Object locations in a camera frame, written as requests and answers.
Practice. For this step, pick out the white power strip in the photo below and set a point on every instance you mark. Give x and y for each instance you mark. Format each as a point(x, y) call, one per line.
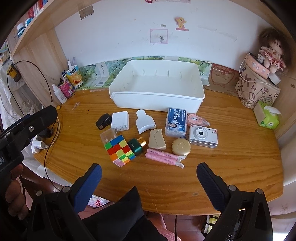
point(37, 145)

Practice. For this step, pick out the pink pouch on bag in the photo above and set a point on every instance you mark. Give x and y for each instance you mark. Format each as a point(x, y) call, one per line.
point(256, 67)

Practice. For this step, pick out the brown cartoon cardboard sheet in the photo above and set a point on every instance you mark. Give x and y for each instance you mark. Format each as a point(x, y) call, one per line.
point(223, 79)

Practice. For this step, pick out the blue floss pick box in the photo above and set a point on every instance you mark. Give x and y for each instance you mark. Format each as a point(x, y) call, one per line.
point(176, 123)

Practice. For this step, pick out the round gold compact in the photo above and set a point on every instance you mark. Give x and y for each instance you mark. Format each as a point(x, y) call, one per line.
point(181, 147)

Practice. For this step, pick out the brown-haired rag doll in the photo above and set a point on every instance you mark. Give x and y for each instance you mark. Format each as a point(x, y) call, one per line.
point(275, 50)

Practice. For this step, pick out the green gold perfume bottle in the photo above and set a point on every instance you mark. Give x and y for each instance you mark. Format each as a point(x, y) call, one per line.
point(137, 145)

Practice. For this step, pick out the white digital camera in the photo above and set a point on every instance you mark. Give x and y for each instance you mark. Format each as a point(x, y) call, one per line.
point(203, 136)

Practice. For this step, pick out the yellow pony wall sticker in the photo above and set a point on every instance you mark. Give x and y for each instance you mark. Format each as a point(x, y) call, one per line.
point(181, 24)

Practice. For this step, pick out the yellow device on shelf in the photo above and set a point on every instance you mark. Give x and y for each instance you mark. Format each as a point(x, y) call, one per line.
point(14, 73)

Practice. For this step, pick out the pink correction tape dispenser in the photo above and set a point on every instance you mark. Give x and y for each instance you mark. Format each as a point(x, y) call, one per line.
point(193, 119)

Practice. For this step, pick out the wooden shelf unit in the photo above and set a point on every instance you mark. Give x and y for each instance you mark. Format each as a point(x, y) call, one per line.
point(38, 54)

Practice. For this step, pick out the pink pen cup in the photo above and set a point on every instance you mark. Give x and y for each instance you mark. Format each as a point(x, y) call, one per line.
point(66, 87)

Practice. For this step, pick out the white plastic storage bin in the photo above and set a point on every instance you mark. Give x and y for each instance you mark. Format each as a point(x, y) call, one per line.
point(158, 85)

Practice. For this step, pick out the white power adapter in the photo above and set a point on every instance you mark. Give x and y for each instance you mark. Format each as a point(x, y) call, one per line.
point(120, 121)

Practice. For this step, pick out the green tissue pack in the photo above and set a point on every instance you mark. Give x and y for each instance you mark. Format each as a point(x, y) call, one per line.
point(266, 116)

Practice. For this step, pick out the green leaf poster sheet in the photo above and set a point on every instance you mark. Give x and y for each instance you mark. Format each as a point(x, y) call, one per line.
point(101, 75)

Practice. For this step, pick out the white plastic scoop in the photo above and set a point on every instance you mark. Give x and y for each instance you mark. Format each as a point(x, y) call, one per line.
point(144, 122)

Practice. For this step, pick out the orange juice carton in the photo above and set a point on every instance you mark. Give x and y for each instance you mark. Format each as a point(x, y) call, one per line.
point(75, 77)

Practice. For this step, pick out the black plug charger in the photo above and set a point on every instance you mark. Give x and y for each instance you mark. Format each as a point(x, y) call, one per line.
point(104, 121)

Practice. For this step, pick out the beige printed tote bag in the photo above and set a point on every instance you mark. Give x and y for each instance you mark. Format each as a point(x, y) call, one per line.
point(252, 88)

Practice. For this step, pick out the pink square wall sticker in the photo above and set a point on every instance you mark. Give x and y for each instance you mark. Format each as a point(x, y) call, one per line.
point(159, 36)

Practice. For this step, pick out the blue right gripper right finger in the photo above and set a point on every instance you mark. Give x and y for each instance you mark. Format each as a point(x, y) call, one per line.
point(214, 186)

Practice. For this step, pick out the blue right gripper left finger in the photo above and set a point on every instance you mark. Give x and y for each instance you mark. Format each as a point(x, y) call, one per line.
point(85, 186)

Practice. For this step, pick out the beige envelope-shaped case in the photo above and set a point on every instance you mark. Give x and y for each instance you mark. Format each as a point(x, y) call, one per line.
point(156, 140)

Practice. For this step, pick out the multicolour puzzle cube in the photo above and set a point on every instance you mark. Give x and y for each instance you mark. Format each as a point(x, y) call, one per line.
point(119, 151)

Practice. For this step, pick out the pink hair roller clip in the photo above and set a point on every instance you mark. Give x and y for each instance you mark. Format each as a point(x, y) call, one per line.
point(164, 157)

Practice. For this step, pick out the white spray bottle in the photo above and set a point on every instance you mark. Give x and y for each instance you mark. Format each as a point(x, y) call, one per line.
point(59, 94)

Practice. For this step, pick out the person's left hand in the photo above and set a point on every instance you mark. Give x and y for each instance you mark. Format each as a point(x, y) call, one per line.
point(14, 197)

